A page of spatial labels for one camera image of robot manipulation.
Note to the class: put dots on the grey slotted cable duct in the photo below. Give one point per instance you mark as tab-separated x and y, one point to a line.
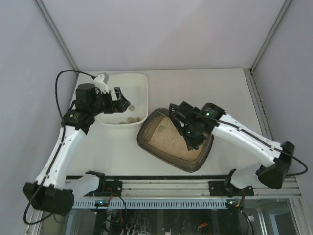
117	203

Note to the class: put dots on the brown translucent litter box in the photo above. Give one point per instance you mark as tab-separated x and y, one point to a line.
169	145

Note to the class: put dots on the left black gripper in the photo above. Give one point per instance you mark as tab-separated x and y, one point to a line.
115	103

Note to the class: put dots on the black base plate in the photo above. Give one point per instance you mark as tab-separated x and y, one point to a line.
107	188
219	189

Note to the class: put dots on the white plastic waste tray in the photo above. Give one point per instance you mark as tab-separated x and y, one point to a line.
134	87

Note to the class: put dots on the green clump in litter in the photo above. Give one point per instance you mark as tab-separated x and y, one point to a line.
161	128

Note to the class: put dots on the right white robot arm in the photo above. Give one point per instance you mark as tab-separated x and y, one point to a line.
274	158

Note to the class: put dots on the black slotted litter scoop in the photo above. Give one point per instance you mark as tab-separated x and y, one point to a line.
181	127

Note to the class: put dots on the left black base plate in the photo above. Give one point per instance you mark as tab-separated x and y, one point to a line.
107	188

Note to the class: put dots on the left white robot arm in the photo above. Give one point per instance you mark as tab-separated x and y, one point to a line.
48	192

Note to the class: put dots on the aluminium mounting rail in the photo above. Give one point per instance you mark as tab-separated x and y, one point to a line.
198	188

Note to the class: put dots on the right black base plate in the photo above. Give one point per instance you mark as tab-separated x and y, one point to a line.
219	189

